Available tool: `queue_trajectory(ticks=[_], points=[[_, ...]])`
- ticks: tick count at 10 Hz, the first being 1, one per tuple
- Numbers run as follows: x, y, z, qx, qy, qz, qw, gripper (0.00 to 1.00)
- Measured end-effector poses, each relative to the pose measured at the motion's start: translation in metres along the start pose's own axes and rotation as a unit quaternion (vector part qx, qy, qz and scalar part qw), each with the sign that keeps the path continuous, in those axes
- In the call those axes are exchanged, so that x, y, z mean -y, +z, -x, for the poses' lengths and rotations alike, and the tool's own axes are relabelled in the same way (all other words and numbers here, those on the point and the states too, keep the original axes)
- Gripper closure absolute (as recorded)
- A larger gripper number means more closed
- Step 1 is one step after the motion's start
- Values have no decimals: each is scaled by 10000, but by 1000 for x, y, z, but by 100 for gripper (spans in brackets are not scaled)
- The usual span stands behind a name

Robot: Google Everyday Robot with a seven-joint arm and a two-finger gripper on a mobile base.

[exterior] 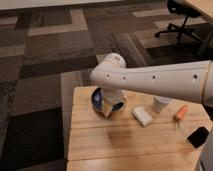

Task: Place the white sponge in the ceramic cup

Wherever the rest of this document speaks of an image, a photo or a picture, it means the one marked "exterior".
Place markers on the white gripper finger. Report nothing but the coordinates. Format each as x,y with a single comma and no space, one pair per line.
107,110

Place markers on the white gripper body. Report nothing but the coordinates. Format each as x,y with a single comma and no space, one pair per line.
113,99

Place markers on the white sponge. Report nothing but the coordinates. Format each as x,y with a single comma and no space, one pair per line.
142,116

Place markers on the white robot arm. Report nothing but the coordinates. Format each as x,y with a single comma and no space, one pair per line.
192,81

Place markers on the white ceramic cup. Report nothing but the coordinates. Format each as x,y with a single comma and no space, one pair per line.
160,103

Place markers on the dark blue bowl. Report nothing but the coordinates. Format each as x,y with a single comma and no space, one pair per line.
96,100

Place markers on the orange toy carrot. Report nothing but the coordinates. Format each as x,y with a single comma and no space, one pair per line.
179,116

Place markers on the black rectangular object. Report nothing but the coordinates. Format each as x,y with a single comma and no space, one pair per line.
198,137

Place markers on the wooden desk in background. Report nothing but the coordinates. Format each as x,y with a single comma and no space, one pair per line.
205,7

